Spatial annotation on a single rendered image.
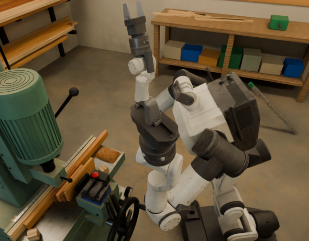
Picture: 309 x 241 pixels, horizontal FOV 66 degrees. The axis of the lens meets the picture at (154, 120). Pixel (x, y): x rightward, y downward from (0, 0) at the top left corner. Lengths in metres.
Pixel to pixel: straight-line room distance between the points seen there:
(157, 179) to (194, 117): 0.29
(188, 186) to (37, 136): 0.54
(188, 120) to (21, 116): 0.56
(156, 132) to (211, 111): 0.44
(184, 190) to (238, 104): 0.35
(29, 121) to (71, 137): 2.03
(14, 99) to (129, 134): 2.07
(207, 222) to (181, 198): 1.15
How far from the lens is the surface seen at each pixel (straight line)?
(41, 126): 0.90
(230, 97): 0.92
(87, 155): 1.33
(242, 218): 1.94
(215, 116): 0.87
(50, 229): 1.18
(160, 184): 0.71
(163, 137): 0.48
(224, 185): 1.24
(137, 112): 0.52
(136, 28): 1.08
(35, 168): 1.18
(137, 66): 1.09
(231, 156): 0.79
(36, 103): 0.85
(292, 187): 2.63
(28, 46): 3.66
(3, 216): 1.44
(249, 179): 2.52
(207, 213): 2.01
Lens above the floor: 1.89
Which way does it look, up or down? 40 degrees down
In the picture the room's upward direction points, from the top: straight up
